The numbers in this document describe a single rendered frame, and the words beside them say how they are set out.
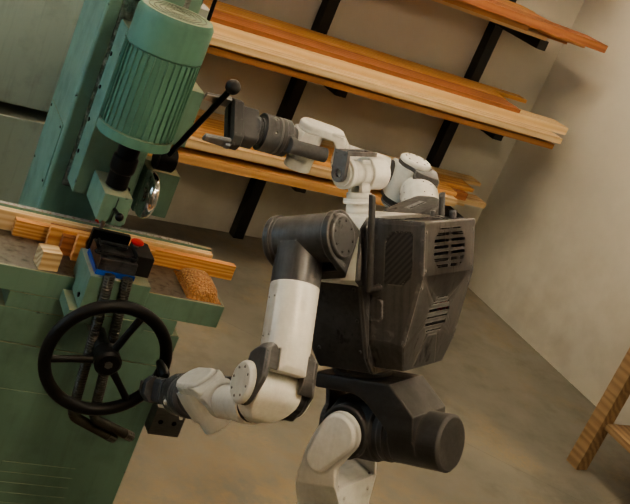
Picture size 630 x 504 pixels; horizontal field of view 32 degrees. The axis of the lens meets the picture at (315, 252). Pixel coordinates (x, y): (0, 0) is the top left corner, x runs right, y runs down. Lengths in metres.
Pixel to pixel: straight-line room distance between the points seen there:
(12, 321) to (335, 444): 0.80
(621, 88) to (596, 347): 1.34
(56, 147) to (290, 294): 1.01
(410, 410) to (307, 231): 0.41
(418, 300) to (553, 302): 3.97
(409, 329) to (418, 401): 0.18
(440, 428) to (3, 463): 1.13
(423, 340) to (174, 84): 0.81
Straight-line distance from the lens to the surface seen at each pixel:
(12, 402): 2.64
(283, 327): 1.90
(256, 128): 2.49
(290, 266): 1.93
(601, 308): 5.74
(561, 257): 5.97
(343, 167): 2.12
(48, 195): 2.78
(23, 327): 2.54
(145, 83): 2.43
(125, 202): 2.56
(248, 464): 3.82
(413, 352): 2.08
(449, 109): 5.27
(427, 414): 2.13
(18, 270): 2.46
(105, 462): 2.79
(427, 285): 2.03
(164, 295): 2.56
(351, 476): 2.28
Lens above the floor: 1.96
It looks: 19 degrees down
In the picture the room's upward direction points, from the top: 24 degrees clockwise
